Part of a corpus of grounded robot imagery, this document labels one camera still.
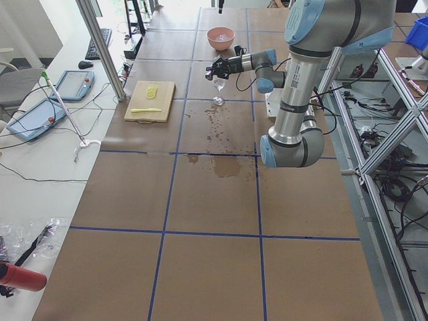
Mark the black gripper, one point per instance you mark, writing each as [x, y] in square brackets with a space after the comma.
[233, 63]

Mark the steel double jigger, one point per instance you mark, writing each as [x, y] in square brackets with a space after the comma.
[210, 73]

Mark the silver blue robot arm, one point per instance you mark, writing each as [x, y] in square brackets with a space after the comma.
[313, 29]

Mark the pile of clear ice cubes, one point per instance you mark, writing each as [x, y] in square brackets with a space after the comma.
[223, 37]

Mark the clear wine glass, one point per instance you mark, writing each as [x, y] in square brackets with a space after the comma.
[219, 84]

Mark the pink bowl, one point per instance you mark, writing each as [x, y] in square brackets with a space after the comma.
[220, 46]

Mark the bamboo cutting board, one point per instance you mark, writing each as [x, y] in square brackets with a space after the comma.
[164, 96]

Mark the yellow plastic knife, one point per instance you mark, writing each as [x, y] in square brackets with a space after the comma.
[141, 110]

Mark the black computer mouse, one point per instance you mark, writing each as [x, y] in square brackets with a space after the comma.
[82, 65]

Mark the blue teach pendant far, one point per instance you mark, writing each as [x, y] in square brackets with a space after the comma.
[74, 85]

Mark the blue teach pendant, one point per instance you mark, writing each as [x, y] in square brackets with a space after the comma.
[74, 85]
[37, 120]

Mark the white stick with green tip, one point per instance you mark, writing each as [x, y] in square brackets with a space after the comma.
[83, 141]

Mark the blue plastic bin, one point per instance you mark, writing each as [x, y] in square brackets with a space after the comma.
[418, 36]

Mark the blue teach pendant near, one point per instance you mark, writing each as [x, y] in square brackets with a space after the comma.
[37, 120]

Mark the grey office chair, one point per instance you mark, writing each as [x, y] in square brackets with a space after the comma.
[16, 84]

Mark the crumpled clear plastic bag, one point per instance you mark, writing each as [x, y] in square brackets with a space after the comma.
[22, 240]

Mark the red water bottle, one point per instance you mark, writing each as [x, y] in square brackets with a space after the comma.
[14, 276]

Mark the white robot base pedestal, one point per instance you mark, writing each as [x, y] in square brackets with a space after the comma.
[271, 107]

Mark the aluminium frame post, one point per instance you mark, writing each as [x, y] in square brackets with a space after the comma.
[88, 14]

